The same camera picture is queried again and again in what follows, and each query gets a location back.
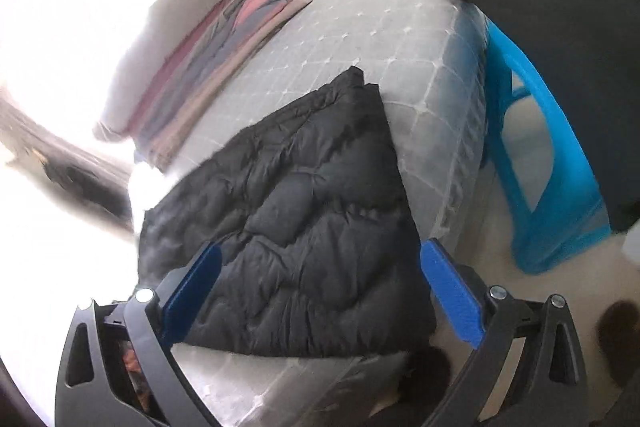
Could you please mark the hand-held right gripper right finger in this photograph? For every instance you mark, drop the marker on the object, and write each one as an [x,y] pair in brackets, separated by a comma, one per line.
[450,292]

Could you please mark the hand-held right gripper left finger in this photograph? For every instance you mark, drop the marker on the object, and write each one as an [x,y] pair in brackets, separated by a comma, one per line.
[192,287]

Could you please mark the black puffer jacket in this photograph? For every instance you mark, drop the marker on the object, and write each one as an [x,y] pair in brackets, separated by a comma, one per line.
[300,207]

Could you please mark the dark clothes on floor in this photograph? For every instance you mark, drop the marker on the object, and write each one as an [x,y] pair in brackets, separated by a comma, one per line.
[85,187]

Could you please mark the dark shoe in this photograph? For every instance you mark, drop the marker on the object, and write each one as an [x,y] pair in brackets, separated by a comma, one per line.
[620,337]
[427,377]

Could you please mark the blue plastic stool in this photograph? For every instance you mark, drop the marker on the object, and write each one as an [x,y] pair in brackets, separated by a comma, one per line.
[575,187]

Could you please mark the blue-grey folded quilt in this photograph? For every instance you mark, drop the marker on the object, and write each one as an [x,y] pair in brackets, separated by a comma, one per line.
[200,67]

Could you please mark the white quilted mattress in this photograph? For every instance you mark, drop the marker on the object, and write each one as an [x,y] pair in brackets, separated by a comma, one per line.
[375,32]

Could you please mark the person's dark clothing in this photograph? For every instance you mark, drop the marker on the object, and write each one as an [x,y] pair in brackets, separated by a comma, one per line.
[575,32]

